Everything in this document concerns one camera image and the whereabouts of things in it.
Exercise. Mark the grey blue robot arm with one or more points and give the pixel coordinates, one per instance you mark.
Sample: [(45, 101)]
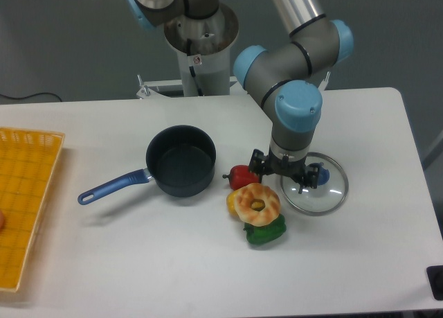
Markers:
[(277, 80)]

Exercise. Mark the dark pot with blue handle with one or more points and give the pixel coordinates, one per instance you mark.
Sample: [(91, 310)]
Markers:
[(180, 159)]

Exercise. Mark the glazed toy donut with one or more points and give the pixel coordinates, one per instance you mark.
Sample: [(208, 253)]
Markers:
[(256, 204)]

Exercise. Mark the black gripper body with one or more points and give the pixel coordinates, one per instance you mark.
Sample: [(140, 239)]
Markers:
[(285, 166)]

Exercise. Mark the green toy bell pepper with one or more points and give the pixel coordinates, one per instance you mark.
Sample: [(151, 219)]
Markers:
[(262, 235)]

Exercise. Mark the glass lid with blue knob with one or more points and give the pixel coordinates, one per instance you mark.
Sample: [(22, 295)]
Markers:
[(331, 191)]

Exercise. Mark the black object at table corner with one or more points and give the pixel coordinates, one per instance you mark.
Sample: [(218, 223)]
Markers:
[(435, 278)]

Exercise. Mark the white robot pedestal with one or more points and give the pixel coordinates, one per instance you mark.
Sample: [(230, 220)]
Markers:
[(202, 42)]

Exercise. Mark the yellow toy bell pepper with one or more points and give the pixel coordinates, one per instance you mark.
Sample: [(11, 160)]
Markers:
[(230, 199)]

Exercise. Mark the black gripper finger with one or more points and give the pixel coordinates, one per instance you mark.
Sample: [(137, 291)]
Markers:
[(313, 176), (258, 165)]

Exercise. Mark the red toy bell pepper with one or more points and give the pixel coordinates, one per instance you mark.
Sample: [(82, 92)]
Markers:
[(240, 176)]

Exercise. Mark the yellow plastic basket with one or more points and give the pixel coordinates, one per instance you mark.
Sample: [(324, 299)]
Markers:
[(28, 160)]

